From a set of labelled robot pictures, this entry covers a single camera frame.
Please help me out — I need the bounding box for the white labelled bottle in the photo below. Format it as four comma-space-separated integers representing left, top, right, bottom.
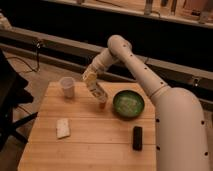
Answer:
86, 80, 108, 103

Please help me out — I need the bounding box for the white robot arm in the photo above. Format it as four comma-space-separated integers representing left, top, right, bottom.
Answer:
83, 35, 210, 171

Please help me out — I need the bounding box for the white plastic cup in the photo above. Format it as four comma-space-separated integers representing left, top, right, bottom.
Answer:
59, 77, 75, 98

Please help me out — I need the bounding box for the green bowl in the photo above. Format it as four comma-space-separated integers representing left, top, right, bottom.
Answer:
113, 90, 145, 119

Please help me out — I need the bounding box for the black rectangular block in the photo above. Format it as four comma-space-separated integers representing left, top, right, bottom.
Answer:
132, 126, 142, 151

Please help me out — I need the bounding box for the black cable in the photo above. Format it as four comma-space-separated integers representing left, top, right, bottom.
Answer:
6, 39, 45, 74

